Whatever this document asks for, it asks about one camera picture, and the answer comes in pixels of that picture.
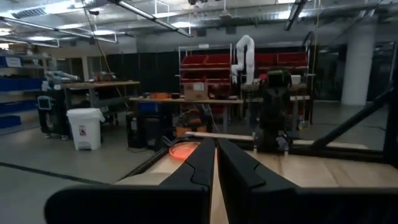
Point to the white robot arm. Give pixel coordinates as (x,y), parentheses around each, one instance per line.
(248,59)

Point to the white round column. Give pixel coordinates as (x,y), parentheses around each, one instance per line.
(357,62)

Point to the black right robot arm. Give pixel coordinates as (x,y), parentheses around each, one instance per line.
(273,109)

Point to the cardboard box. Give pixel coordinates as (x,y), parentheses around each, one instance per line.
(196,91)

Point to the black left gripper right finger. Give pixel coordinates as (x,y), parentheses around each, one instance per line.
(280,205)

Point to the black cabinet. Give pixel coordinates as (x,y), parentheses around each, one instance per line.
(149,130)

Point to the metal shelf with red bins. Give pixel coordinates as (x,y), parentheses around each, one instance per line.
(205,60)

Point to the shelf with blue bins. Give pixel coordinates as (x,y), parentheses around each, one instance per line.
(18,84)

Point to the translucent orange plastic plate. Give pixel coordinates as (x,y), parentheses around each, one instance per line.
(182,151)

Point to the wooden workbench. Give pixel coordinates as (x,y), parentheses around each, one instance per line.
(99,84)

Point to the black equipment cart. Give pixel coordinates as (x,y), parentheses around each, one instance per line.
(53,118)

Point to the long ceiling light bar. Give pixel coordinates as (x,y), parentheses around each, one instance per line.
(295,12)
(155,20)

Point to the white trash bin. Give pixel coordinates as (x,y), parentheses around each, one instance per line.
(85,130)

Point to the orange and black machine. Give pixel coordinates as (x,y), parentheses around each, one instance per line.
(191,119)

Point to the black aluminium table frame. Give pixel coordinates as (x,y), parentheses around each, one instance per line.
(345,124)

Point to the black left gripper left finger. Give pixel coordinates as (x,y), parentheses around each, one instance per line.
(140,205)

